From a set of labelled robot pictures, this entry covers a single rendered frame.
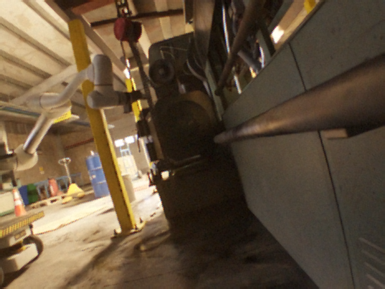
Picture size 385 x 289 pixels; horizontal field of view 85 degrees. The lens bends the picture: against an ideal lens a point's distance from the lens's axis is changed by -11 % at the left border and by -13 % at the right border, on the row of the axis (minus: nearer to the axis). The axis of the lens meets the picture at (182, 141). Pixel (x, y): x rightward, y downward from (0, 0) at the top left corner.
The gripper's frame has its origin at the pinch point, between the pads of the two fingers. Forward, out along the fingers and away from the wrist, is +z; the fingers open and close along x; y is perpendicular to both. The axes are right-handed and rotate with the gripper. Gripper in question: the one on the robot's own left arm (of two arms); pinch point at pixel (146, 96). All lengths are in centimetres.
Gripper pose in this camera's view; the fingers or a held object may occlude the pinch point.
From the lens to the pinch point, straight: 150.5
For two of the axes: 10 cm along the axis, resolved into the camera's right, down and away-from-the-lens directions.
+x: -6.9, 2.3, 6.9
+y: -2.8, -9.6, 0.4
